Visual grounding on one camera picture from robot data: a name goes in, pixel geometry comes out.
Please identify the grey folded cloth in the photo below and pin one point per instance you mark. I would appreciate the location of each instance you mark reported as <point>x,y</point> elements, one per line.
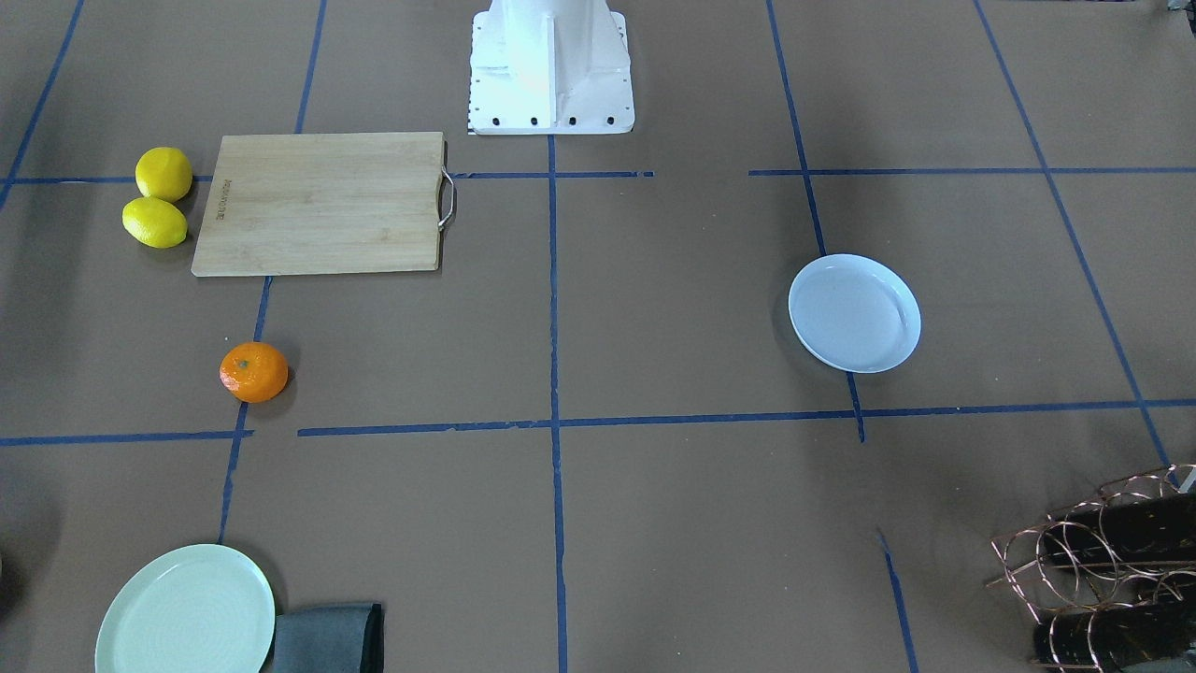
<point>330,638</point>

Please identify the bamboo cutting board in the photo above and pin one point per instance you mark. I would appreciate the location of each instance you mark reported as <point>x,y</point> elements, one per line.
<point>303,204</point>

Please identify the dark wine bottle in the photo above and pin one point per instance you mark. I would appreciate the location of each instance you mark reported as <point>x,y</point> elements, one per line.
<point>1147,638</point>
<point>1147,536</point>

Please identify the light blue plate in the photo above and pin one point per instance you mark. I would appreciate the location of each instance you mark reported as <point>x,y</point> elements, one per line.
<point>854,314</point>

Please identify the dark wine bottle lower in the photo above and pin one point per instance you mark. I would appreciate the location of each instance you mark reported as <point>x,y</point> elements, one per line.
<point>1147,638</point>

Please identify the orange mandarin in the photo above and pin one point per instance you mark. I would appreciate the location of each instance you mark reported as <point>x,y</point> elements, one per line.
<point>254,372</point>

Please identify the upper yellow lemon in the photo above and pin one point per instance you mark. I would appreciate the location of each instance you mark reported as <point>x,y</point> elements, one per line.
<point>165,173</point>

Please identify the yellow lemon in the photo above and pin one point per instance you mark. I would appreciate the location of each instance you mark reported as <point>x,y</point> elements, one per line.
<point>154,222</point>
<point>165,173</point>

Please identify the dark wine bottle upper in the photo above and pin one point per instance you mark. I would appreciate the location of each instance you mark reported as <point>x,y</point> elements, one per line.
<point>1147,536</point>

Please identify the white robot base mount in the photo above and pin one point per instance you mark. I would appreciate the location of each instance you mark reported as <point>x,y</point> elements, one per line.
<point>550,67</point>

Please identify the light green plate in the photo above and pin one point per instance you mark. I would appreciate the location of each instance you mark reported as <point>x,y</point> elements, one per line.
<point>199,608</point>

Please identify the lower yellow lemon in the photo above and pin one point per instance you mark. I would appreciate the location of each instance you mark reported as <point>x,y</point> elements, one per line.
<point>154,222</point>

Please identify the copper wire wine rack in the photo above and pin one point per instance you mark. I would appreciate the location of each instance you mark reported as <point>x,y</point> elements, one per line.
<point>1108,582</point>

